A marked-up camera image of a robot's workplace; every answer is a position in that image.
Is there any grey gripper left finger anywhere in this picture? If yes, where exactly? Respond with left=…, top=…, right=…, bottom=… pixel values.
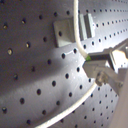
left=83, top=60, right=127, bottom=95

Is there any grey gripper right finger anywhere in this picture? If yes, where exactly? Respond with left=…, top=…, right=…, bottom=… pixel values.
left=89, top=38, right=128, bottom=64

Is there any white cable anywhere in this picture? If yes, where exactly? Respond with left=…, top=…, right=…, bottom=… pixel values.
left=35, top=0, right=98, bottom=128

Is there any grey perforated pegboard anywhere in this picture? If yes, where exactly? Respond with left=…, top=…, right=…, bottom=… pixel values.
left=0, top=0, right=128, bottom=128

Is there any grey cable routing clip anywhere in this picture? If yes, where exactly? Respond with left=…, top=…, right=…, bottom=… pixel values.
left=53, top=13, right=95, bottom=47

